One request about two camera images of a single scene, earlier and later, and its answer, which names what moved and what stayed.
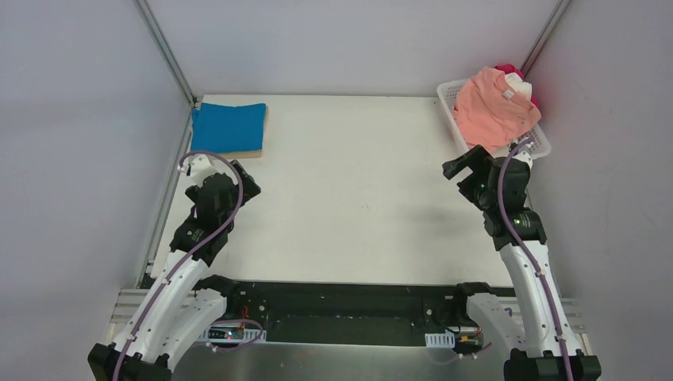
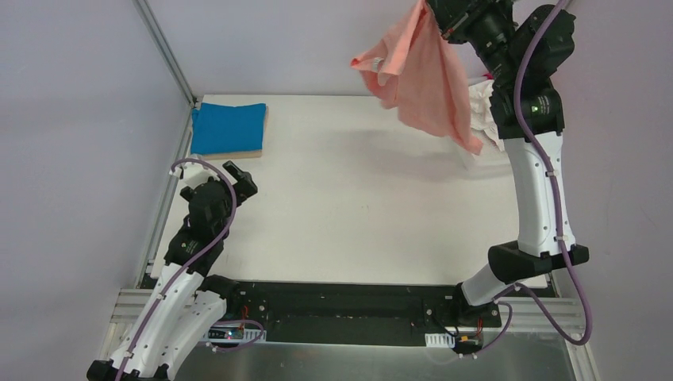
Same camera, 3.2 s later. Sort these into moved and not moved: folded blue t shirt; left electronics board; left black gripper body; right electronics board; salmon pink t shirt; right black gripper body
Moved: salmon pink t shirt; right black gripper body
Not moved: right electronics board; left black gripper body; folded blue t shirt; left electronics board
